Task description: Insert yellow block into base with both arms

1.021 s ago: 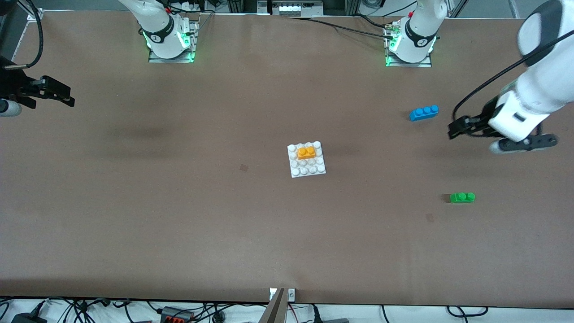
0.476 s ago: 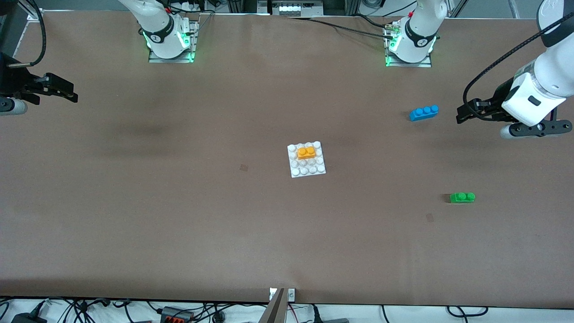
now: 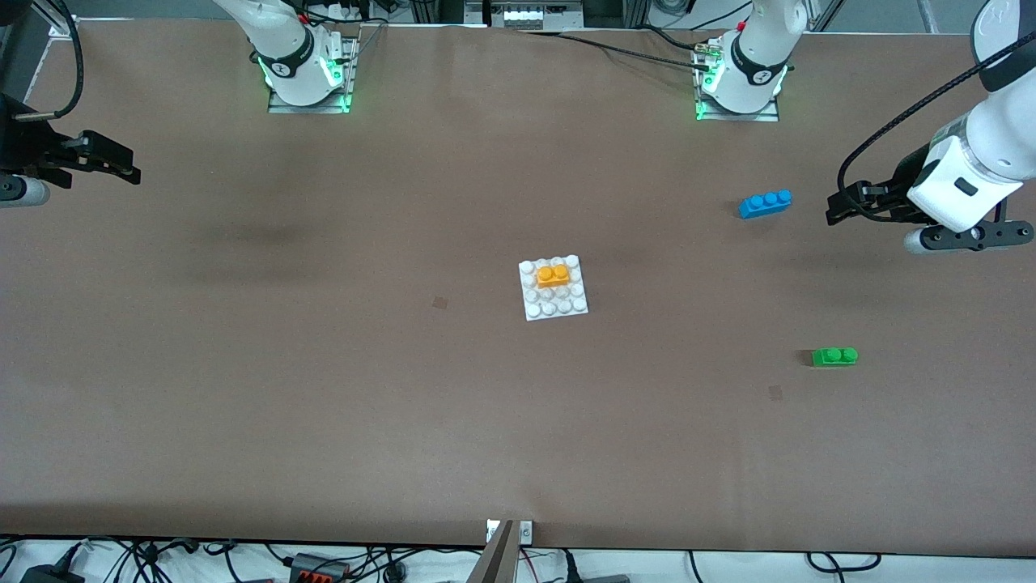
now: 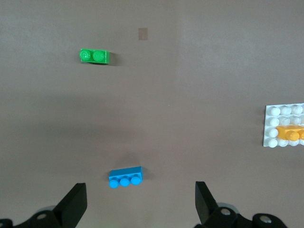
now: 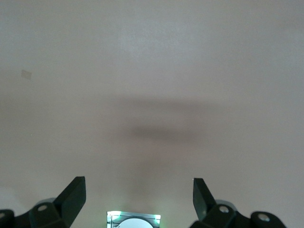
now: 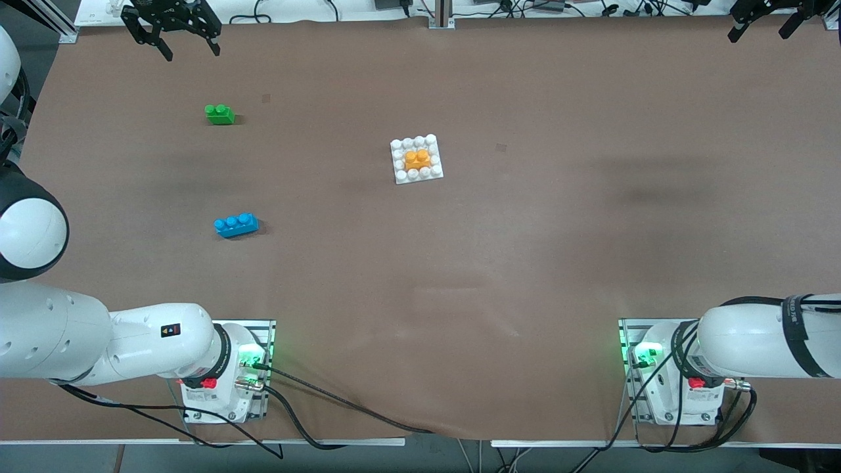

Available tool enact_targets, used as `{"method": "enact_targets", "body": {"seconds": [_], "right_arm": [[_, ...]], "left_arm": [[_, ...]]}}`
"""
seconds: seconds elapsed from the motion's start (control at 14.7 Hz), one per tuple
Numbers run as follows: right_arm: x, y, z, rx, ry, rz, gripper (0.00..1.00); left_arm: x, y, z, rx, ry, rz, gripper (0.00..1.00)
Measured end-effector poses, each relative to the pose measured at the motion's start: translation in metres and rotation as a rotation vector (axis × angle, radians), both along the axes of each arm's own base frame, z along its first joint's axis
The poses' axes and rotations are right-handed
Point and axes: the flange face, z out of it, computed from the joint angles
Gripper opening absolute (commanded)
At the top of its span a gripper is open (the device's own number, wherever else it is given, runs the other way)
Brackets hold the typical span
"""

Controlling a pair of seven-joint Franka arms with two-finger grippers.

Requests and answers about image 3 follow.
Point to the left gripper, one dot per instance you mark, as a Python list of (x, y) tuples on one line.
[(905, 177)]

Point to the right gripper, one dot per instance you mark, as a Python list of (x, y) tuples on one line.
[(23, 144)]

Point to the yellow two-stud block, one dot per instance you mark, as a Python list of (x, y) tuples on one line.
[(553, 277)]

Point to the white studded base plate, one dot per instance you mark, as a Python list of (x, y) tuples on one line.
[(558, 306)]

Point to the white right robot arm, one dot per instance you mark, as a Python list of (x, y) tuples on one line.
[(291, 57)]

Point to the blue three-stud block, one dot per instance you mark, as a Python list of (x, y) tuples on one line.
[(765, 204)]

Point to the green two-stud block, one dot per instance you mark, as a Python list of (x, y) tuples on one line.
[(834, 357)]

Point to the white power strip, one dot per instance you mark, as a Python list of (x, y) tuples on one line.
[(534, 14)]

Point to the black power adapter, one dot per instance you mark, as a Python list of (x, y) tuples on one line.
[(50, 575)]

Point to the black box red connectors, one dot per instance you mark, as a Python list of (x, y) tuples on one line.
[(320, 568)]

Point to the metal table corner bracket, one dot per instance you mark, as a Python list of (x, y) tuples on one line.
[(65, 27)]

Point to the small metal edge bracket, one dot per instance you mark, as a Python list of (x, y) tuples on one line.
[(526, 532)]

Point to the grey slanted post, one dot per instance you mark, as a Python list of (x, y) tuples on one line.
[(495, 559)]

